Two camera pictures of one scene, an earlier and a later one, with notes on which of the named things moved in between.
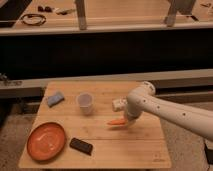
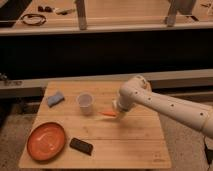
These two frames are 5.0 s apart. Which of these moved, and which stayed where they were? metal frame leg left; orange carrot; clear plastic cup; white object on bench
Moved: orange carrot
Stayed: metal frame leg left; white object on bench; clear plastic cup
